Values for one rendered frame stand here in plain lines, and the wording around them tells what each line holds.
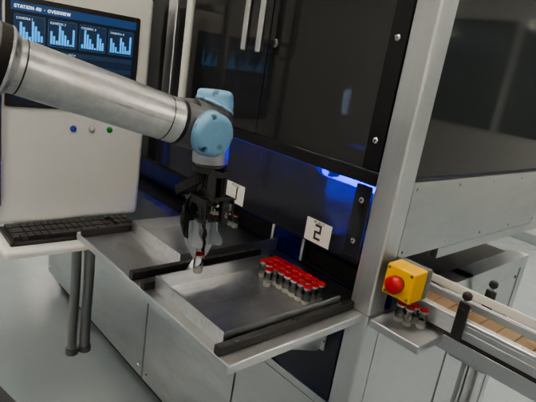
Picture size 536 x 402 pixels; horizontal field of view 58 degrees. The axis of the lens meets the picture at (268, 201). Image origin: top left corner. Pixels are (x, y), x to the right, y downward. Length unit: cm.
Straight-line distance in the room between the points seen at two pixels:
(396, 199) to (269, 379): 68
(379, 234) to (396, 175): 14
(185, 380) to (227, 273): 72
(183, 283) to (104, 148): 72
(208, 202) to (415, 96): 48
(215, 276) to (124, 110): 60
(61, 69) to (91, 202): 110
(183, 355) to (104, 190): 65
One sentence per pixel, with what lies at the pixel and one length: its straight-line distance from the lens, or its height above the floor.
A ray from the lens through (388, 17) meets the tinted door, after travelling 115.
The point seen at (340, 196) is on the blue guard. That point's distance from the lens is 118.
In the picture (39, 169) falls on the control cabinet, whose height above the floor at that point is 98.
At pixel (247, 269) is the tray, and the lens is 130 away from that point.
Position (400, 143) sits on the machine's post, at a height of 129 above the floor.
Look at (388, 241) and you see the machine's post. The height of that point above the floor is 107.
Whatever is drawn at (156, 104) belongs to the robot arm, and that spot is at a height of 132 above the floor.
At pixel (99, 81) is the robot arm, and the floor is 135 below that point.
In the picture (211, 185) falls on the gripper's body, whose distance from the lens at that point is 99.
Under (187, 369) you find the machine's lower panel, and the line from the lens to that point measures 186.
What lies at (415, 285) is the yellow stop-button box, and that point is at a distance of 110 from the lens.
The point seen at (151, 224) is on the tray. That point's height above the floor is 90.
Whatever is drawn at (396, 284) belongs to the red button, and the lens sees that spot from 108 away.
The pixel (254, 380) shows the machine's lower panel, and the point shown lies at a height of 49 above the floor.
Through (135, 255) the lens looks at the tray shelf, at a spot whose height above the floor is 88.
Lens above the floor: 141
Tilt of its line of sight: 16 degrees down
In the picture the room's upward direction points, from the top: 9 degrees clockwise
